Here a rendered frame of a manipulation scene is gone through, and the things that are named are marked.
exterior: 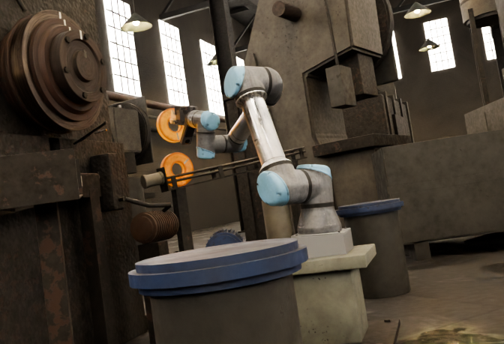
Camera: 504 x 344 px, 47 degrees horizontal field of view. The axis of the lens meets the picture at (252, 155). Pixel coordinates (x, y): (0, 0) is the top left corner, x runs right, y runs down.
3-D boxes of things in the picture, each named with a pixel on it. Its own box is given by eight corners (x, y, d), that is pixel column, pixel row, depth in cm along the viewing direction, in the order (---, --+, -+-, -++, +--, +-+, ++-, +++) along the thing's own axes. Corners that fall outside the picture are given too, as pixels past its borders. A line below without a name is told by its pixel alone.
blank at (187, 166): (175, 194, 259) (178, 193, 256) (152, 169, 255) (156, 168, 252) (196, 171, 267) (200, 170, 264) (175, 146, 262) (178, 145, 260)
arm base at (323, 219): (346, 228, 202) (343, 200, 203) (335, 232, 188) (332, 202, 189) (304, 231, 208) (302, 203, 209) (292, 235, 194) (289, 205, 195)
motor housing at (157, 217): (142, 346, 233) (125, 214, 238) (169, 332, 254) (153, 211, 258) (170, 345, 229) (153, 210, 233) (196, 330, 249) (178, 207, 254)
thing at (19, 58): (15, 129, 201) (1, -1, 205) (97, 136, 245) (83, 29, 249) (30, 125, 199) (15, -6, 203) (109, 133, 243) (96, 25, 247)
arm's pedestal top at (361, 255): (376, 254, 208) (374, 243, 208) (367, 267, 177) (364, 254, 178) (290, 264, 217) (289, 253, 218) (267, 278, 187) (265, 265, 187)
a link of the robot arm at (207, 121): (204, 133, 229) (205, 111, 228) (190, 130, 238) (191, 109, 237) (221, 132, 233) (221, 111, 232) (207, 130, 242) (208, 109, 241)
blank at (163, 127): (151, 112, 257) (155, 109, 254) (182, 107, 266) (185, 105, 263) (160, 145, 256) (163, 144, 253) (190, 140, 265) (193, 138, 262)
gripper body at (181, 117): (188, 106, 254) (202, 106, 245) (188, 125, 256) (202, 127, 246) (172, 106, 250) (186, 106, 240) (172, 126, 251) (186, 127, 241)
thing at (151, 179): (142, 189, 252) (139, 176, 252) (160, 185, 257) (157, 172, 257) (147, 188, 247) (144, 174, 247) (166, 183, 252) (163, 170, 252)
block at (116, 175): (94, 213, 240) (86, 156, 242) (105, 212, 248) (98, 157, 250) (115, 210, 236) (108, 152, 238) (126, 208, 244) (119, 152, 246)
